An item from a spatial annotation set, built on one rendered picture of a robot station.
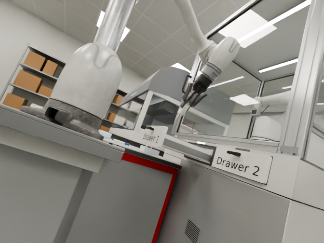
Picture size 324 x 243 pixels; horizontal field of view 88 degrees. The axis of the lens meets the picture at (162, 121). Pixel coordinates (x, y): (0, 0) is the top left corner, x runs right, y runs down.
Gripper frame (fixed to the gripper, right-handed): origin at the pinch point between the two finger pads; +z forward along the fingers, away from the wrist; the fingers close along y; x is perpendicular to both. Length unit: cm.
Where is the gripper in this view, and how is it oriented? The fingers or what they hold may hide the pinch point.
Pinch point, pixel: (183, 108)
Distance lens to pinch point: 93.1
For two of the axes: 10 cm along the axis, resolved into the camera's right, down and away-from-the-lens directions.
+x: -2.8, -4.7, 8.3
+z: -5.6, 7.9, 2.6
